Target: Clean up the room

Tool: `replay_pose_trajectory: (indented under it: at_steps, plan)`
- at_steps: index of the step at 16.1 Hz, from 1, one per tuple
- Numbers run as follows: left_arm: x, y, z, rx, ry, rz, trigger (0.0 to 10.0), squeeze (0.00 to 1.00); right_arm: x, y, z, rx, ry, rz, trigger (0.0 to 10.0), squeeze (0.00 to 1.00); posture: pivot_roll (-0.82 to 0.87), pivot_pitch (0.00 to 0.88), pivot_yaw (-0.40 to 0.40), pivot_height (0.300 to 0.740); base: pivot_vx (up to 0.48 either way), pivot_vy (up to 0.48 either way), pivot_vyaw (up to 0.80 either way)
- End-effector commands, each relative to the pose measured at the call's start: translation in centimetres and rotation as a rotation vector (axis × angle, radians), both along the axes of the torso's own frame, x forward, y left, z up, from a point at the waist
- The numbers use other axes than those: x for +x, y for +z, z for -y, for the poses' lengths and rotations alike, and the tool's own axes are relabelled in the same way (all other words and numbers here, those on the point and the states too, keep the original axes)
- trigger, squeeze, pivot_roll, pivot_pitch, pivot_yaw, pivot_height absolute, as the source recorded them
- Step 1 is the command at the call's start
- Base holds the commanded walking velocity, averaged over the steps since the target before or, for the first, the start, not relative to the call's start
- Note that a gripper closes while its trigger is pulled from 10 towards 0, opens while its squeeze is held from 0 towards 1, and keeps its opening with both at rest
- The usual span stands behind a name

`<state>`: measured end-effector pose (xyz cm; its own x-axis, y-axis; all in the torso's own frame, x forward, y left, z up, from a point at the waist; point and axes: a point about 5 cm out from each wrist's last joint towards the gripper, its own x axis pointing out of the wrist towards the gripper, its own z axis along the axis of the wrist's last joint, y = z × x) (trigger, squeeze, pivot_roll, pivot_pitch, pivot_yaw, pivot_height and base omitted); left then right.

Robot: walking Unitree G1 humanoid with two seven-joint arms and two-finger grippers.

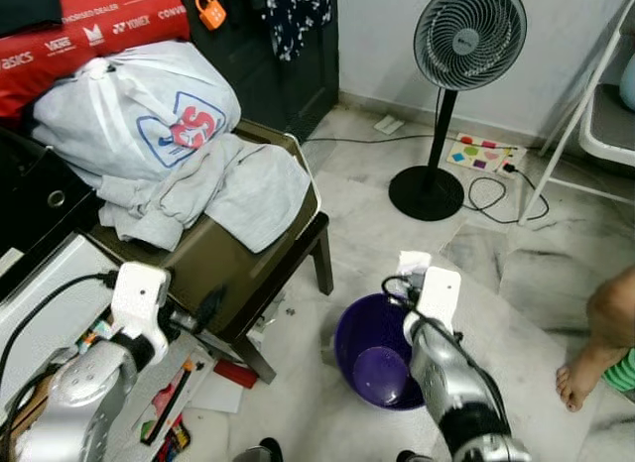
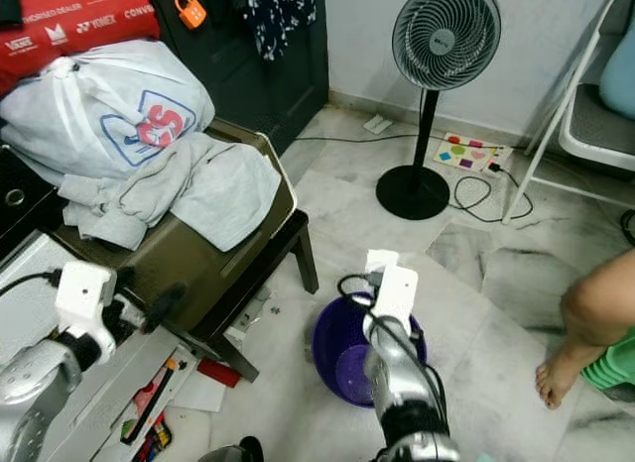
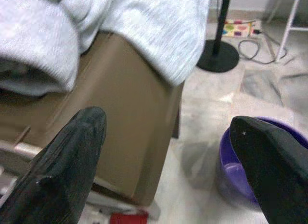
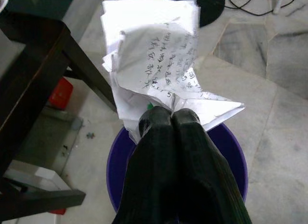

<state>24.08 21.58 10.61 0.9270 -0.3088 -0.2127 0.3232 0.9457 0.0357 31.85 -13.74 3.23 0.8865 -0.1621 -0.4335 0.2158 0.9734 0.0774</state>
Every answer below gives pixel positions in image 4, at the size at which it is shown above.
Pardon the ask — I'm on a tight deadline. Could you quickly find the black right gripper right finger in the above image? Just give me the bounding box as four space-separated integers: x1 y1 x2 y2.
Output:
172 108 253 224

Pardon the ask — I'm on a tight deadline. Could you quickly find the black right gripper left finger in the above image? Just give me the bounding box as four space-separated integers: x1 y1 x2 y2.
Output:
113 106 179 224

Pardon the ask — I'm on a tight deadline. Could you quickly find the handwritten white paper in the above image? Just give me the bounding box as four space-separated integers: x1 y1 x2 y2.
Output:
100 0 246 143

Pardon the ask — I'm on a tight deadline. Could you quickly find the purple plastic bucket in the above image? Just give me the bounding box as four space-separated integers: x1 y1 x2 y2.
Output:
106 122 249 213

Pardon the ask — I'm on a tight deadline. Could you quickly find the white flat box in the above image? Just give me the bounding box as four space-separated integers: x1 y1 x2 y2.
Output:
4 165 73 194

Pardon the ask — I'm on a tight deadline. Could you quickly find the red plastic box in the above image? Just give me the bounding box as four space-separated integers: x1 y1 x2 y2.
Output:
48 77 74 111

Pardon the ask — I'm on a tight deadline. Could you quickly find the dark wooden table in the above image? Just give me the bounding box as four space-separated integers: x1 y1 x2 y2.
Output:
0 0 119 214

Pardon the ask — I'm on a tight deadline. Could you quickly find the black round stand base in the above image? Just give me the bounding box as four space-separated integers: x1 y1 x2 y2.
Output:
163 0 226 28

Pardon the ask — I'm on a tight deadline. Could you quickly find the white tube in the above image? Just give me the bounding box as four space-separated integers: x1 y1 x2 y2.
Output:
272 0 285 14

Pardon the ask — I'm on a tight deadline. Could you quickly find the thin black floor cable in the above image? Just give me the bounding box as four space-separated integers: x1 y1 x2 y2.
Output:
226 0 298 17

